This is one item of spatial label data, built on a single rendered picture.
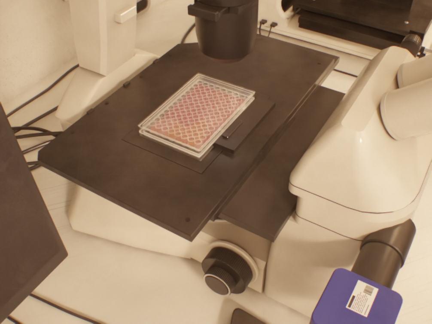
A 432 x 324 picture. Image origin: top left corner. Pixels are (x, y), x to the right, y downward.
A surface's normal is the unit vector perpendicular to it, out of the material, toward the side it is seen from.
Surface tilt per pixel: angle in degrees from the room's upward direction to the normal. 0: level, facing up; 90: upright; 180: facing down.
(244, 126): 0
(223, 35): 90
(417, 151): 50
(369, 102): 0
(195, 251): 90
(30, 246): 86
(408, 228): 41
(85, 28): 90
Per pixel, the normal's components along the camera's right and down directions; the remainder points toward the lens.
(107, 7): 0.85, 0.47
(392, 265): 0.56, -0.32
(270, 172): -0.01, -0.73
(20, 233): 0.85, 0.30
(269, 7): -0.52, 0.59
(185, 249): -0.22, 0.67
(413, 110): -0.70, 0.21
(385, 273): 0.37, -0.50
